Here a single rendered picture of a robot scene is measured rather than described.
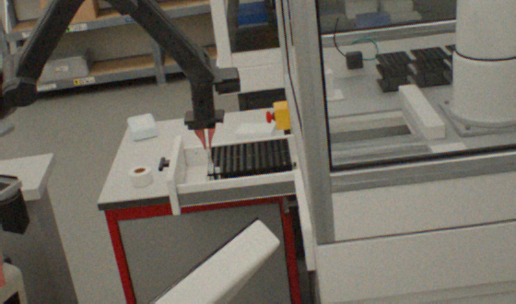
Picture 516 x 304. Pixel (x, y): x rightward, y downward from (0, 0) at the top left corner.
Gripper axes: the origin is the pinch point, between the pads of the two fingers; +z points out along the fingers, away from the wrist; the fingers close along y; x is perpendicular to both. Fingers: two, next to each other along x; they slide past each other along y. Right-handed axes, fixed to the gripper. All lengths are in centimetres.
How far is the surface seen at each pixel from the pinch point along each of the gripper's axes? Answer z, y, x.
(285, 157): 3.9, -20.5, 1.7
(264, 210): 29.0, -13.6, -12.4
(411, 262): 2, -44, 52
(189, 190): 6.7, 4.5, 11.2
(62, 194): 111, 107, -167
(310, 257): 6, -25, 44
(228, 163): 4.7, -5.4, 1.7
